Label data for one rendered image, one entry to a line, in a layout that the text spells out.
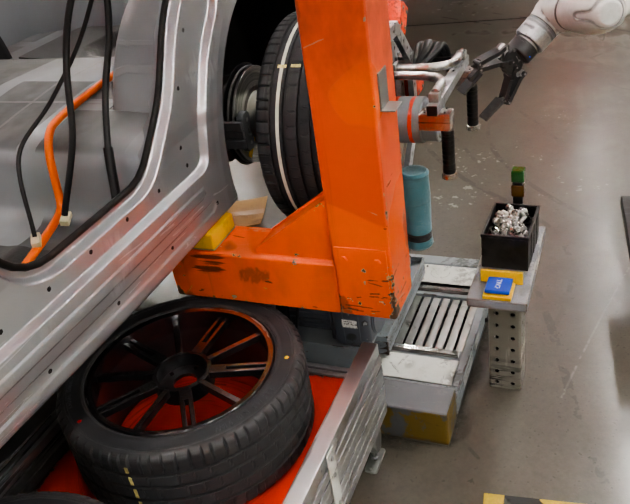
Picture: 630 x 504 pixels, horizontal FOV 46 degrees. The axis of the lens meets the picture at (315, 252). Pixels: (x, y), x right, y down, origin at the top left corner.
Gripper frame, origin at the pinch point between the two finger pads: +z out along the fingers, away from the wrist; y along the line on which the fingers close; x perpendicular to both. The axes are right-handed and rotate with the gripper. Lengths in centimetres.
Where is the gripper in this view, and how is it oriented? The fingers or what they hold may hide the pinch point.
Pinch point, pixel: (474, 102)
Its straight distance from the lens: 207.9
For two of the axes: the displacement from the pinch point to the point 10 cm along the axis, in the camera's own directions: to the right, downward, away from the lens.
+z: -6.5, 7.4, 1.4
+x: 4.8, 5.5, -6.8
